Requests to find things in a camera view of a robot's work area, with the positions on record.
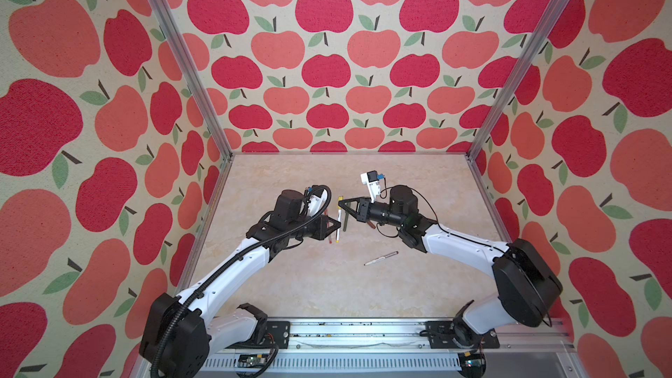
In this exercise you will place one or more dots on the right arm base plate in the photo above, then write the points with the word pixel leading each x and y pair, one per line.
pixel 446 335

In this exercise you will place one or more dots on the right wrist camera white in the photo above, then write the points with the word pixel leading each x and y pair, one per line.
pixel 372 180

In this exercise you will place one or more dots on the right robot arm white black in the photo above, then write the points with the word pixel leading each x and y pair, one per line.
pixel 526 286

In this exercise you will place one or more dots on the left aluminium frame post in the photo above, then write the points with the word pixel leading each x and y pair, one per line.
pixel 191 75

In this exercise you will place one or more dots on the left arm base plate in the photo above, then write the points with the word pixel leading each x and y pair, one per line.
pixel 265 336

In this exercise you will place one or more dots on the aluminium frame rail front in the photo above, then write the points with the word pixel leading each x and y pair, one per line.
pixel 333 347

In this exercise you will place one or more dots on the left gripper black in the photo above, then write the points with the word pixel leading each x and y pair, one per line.
pixel 321 226

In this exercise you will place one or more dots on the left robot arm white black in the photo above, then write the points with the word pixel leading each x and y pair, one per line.
pixel 182 330

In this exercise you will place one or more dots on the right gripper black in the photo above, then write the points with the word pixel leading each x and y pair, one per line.
pixel 362 211

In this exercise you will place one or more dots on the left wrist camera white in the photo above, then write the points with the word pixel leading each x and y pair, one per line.
pixel 318 198

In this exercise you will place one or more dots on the red pen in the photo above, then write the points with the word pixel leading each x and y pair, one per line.
pixel 329 237

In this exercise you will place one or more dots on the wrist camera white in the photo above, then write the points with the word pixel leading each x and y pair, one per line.
pixel 372 180
pixel 318 198

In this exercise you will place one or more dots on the right aluminium frame post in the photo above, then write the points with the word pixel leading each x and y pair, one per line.
pixel 538 38

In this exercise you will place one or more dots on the aluminium frame post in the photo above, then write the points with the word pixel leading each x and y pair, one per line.
pixel 538 38
pixel 191 75

